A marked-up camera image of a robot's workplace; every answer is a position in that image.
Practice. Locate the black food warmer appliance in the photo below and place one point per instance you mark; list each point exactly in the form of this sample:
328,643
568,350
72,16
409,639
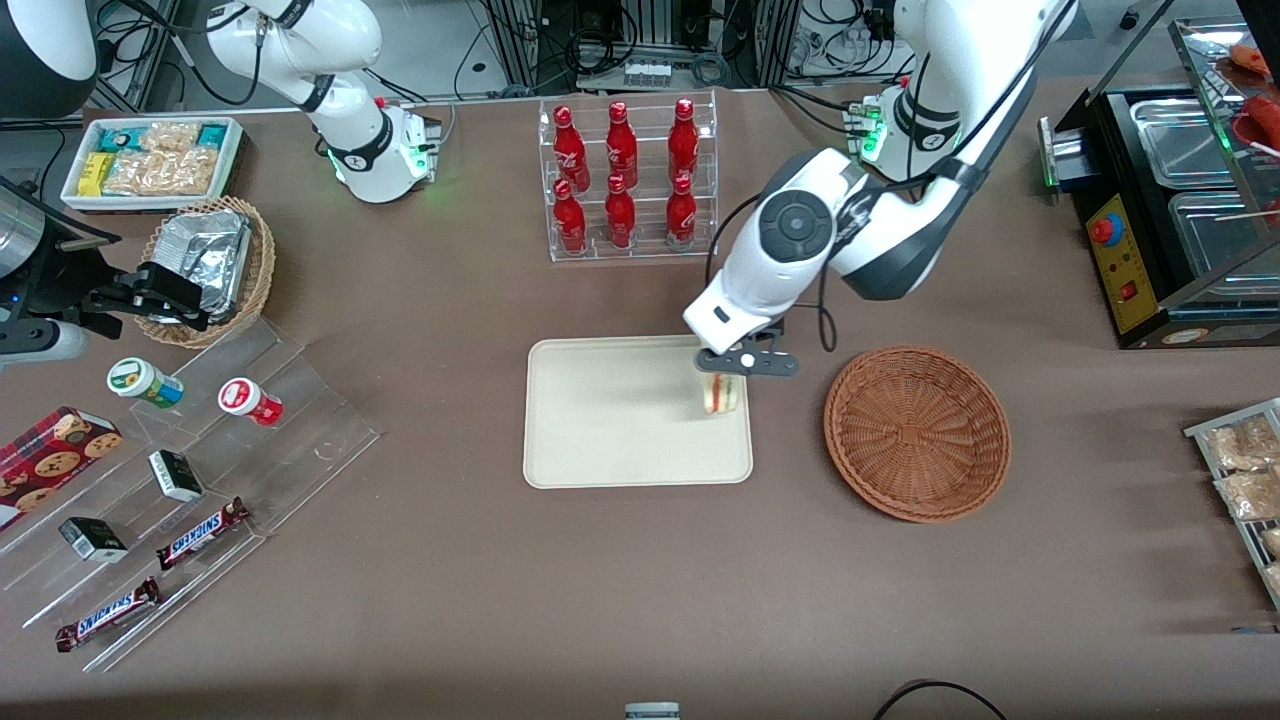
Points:
1120,265

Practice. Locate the orange red food piece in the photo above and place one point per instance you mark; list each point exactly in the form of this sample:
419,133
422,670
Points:
1255,58

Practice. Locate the white rectangular snack bin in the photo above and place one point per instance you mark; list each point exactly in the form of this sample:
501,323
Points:
232,170

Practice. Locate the white power strip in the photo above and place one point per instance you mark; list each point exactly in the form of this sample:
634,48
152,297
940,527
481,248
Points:
646,73

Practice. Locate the tray of wrapped pastries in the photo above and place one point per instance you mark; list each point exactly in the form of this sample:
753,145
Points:
1230,525

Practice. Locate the teal snack packet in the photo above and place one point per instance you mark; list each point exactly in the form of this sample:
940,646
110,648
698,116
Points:
120,138
212,135

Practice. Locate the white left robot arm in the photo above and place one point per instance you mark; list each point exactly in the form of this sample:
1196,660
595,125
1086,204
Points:
760,280

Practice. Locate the small grey device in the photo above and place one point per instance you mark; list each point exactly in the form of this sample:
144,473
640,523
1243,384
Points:
652,711

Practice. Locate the steel food pan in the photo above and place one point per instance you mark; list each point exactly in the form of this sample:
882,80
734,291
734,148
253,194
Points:
1180,140
1215,235

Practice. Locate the red emergency stop button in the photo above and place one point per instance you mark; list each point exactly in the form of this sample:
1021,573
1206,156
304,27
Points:
1105,230

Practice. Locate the cream plastic tray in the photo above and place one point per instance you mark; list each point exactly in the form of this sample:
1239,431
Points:
600,420

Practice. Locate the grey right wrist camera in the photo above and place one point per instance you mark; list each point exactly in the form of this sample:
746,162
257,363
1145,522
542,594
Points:
40,342

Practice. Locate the clear rice cracker bag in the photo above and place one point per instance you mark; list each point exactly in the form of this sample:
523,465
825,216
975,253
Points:
170,135
160,172

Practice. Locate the green lidded cup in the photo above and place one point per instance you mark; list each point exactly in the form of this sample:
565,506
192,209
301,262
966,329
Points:
145,383

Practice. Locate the yellow snack packet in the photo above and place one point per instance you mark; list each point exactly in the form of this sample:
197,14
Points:
95,173

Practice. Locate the red chocolate chip cookie box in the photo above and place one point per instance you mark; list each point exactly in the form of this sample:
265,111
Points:
50,465

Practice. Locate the brown wicker basket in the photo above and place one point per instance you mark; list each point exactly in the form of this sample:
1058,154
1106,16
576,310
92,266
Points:
915,435

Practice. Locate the red soda bottle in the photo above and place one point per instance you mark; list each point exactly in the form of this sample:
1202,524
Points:
570,220
621,145
683,140
620,215
570,150
681,212

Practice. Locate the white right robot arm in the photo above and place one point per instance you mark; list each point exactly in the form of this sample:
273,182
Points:
350,150

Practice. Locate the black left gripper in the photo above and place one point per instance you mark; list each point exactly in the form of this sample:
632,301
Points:
778,326

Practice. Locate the Snickers chocolate bar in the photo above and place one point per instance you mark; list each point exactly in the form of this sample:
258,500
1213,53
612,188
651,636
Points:
108,612
200,533

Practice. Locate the light wicker basket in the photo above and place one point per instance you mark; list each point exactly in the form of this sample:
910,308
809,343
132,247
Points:
255,290

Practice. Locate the clear snack bag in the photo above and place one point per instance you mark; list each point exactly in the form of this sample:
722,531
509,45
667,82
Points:
1240,445
1273,542
1274,580
1250,493

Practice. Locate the red round dish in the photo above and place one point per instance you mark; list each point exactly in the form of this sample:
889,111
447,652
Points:
1258,125

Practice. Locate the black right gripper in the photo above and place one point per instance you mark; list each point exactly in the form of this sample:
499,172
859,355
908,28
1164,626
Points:
62,268

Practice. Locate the silver foil wrapped pack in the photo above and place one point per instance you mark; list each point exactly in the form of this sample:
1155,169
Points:
215,265
175,232

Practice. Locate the clear acrylic stepped stand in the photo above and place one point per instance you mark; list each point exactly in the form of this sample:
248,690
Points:
320,440

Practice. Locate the red lidded cup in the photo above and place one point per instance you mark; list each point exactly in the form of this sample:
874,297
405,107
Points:
250,400

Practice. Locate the triangle sandwich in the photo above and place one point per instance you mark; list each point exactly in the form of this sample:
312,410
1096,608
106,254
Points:
722,398

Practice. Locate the small black carton box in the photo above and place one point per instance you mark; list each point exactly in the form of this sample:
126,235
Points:
92,538
175,475

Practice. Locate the clear acrylic bottle rack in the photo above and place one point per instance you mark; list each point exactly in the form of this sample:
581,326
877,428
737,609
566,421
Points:
650,255

